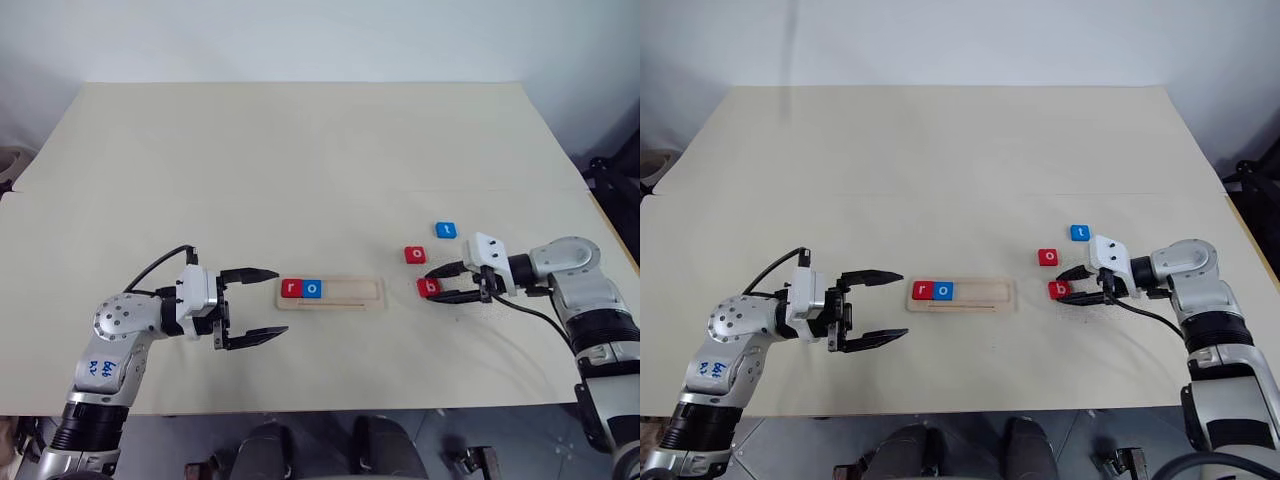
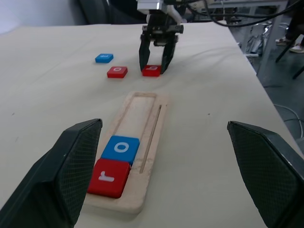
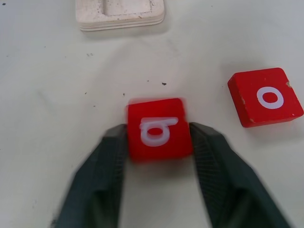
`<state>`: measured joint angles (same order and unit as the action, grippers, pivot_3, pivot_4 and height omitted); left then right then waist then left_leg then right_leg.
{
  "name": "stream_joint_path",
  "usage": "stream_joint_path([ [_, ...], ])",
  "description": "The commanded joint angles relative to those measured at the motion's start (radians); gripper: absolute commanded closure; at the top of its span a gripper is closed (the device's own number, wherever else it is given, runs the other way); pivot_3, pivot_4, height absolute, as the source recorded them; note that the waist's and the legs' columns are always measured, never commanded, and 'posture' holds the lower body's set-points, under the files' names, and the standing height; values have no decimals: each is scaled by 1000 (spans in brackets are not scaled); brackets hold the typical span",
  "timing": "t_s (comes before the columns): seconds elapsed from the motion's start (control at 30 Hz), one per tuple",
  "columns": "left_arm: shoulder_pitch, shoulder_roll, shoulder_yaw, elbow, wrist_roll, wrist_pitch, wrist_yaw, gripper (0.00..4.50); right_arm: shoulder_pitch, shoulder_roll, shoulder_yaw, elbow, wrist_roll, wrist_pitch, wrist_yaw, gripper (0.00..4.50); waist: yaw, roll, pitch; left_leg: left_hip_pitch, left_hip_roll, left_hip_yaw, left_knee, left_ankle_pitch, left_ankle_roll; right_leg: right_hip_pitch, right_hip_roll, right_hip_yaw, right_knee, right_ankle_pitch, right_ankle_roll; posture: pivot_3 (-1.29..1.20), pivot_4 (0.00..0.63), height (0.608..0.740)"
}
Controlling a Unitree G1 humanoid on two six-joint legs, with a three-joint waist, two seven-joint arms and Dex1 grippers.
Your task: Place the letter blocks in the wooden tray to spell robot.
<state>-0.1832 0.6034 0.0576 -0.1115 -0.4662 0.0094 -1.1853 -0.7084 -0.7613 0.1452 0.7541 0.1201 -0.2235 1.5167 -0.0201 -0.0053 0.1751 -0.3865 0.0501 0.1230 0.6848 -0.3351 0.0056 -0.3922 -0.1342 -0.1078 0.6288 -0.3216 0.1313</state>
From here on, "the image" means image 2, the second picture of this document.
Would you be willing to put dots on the cream table cloth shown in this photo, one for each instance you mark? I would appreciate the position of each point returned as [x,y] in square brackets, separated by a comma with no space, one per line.
[59,99]

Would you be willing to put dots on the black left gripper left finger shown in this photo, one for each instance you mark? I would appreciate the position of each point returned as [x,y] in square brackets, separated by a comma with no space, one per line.
[40,185]

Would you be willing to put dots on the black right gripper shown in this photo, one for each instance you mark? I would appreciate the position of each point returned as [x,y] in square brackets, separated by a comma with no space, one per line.
[161,29]

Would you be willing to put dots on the long wooden letter tray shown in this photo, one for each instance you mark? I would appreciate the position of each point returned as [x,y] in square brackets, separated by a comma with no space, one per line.
[152,147]

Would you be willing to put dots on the red letter r block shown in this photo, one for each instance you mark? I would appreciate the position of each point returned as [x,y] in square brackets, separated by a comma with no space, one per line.
[118,171]

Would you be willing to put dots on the blue letter t block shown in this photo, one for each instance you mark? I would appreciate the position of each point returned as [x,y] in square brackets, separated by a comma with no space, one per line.
[104,59]

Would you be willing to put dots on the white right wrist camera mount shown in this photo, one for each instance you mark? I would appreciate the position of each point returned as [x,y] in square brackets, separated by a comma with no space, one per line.
[147,4]

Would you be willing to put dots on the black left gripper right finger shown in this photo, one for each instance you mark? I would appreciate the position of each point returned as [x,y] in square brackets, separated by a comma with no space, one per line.
[273,180]

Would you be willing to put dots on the blue letter o block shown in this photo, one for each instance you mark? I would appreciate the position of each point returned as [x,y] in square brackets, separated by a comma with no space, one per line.
[131,145]

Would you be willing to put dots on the black chair legs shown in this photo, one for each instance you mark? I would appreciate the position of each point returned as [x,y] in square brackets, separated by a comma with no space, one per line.
[285,51]

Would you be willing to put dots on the dark office chair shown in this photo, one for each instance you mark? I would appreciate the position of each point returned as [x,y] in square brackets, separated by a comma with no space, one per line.
[107,12]

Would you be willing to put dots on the grey metal frame post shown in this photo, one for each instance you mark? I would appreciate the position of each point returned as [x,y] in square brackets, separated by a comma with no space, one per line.
[273,42]

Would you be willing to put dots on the red letter o block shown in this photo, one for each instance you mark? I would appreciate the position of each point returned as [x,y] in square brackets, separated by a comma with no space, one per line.
[116,74]

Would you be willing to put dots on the red letter b block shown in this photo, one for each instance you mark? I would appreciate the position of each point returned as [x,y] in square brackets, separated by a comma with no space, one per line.
[152,72]

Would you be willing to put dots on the white sneaker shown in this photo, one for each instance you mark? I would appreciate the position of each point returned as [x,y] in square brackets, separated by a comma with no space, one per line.
[298,48]
[283,41]

